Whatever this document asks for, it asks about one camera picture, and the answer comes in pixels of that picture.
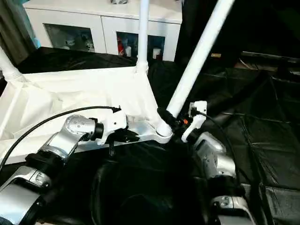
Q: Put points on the white plastic table top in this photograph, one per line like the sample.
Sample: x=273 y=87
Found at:
x=70 y=93

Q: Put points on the white plastic table leg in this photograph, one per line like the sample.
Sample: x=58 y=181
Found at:
x=143 y=35
x=199 y=51
x=9 y=68

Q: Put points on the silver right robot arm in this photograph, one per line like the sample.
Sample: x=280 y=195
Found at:
x=218 y=159

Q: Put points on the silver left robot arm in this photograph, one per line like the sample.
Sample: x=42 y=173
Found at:
x=63 y=138

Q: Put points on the black mat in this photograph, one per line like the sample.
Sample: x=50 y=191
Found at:
x=257 y=140

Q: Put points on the white glass-door cabinet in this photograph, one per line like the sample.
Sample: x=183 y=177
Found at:
x=117 y=21

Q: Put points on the dark low bench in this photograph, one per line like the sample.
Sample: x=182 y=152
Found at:
x=269 y=57

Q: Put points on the clear glass jar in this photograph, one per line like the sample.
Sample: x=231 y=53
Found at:
x=119 y=2

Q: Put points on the black speaker with gold label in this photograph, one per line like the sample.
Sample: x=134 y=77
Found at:
x=257 y=23

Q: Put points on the grey-brown curtain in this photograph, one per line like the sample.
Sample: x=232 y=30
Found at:
x=14 y=35

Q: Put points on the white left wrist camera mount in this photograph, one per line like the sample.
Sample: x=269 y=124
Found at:
x=114 y=122

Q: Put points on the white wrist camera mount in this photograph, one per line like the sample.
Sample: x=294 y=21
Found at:
x=200 y=107
x=114 y=122

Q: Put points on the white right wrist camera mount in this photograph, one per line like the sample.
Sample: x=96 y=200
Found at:
x=200 y=107

